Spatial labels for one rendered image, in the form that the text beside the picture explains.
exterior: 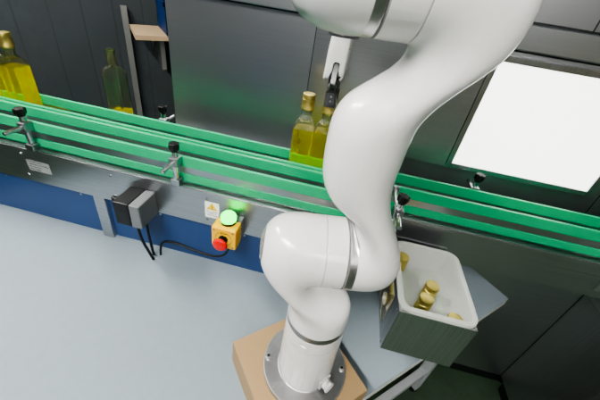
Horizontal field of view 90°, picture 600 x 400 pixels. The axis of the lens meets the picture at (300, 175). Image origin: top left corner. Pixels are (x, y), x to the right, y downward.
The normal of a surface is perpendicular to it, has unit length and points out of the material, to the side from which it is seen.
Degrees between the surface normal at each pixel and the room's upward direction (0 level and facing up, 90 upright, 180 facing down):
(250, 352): 2
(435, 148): 90
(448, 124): 90
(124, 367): 0
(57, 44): 90
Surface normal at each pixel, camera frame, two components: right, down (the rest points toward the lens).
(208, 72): -0.20, 0.51
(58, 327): 0.14, -0.83
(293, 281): 0.03, 0.56
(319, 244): 0.09, -0.38
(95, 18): 0.49, 0.53
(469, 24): -0.15, 0.72
